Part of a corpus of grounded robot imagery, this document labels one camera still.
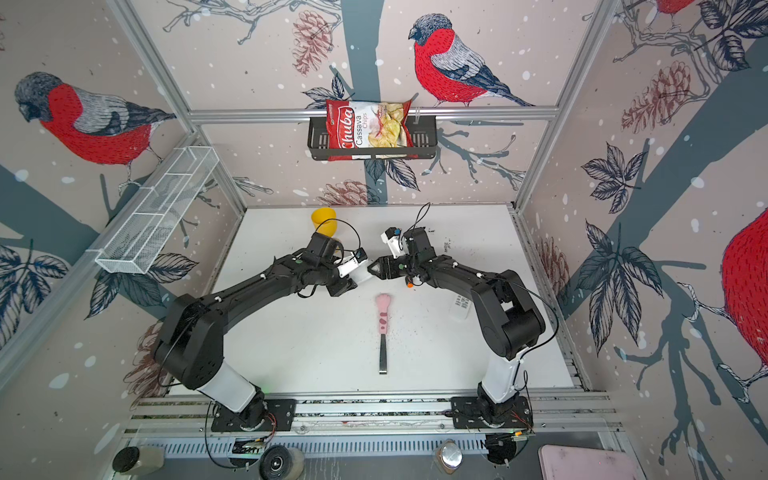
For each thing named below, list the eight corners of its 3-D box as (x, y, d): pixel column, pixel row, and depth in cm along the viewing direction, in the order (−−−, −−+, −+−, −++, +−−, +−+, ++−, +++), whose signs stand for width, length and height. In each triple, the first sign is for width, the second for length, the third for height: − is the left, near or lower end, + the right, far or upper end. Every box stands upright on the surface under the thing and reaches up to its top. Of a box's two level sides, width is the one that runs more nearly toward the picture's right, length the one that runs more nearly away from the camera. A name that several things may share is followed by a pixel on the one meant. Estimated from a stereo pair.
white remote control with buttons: (450, 320, 92) (451, 317, 90) (447, 297, 97) (448, 294, 96) (472, 320, 92) (473, 317, 90) (467, 297, 97) (469, 294, 96)
